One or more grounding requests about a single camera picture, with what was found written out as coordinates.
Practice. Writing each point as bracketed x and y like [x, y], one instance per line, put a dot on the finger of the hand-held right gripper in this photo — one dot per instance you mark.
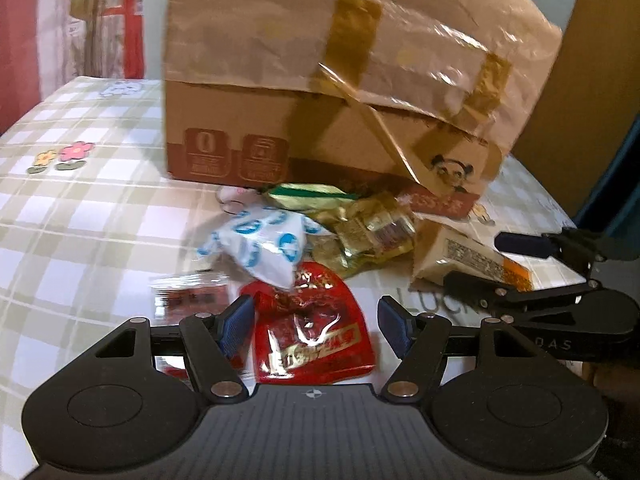
[525, 245]
[480, 292]

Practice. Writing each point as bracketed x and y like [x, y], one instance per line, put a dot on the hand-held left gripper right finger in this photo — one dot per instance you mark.
[395, 322]

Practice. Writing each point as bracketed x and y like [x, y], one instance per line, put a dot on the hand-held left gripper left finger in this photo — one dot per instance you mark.
[235, 325]

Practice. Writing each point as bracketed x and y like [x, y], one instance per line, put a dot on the shiny red snack packet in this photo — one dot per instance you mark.
[320, 330]

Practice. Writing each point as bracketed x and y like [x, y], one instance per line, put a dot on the brown cardboard box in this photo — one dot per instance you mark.
[250, 35]

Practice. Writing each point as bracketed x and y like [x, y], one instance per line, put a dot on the beige and orange snack box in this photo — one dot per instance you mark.
[465, 255]

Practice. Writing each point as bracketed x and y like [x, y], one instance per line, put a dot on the clear dark snack packet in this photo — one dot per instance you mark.
[192, 295]

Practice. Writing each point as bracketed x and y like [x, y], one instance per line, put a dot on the white and blue snack packet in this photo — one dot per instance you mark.
[265, 245]

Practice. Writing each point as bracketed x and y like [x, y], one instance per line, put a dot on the gold candy bag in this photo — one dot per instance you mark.
[370, 230]

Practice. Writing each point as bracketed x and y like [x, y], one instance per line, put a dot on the pink and white small item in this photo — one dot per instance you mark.
[235, 199]

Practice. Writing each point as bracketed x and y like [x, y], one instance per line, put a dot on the checked flower print cloth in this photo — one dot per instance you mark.
[100, 220]

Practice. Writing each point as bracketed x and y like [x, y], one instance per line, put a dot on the wooden panel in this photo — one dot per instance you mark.
[590, 85]

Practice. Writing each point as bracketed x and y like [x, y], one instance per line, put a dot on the red bamboo print curtain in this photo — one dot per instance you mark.
[60, 20]

